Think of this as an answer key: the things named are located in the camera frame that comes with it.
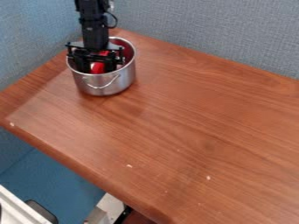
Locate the red plastic block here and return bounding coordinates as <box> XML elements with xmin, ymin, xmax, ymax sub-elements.
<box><xmin>91</xmin><ymin>51</ymin><xmax>109</xmax><ymax>74</ymax></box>

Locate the white appliance with black part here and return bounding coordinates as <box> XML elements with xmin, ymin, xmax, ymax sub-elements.
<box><xmin>0</xmin><ymin>185</ymin><xmax>61</xmax><ymax>224</ymax></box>

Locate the white table leg bracket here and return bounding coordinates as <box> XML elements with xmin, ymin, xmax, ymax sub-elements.
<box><xmin>85</xmin><ymin>193</ymin><xmax>126</xmax><ymax>224</ymax></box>

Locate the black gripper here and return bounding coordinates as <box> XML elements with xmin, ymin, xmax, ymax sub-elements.
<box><xmin>66</xmin><ymin>17</ymin><xmax>125</xmax><ymax>74</ymax></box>

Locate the stainless steel pot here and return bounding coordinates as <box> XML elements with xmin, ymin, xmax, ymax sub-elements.
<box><xmin>67</xmin><ymin>37</ymin><xmax>137</xmax><ymax>96</ymax></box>

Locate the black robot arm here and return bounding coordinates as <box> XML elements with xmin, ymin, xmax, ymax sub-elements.
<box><xmin>66</xmin><ymin>0</ymin><xmax>125</xmax><ymax>74</ymax></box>

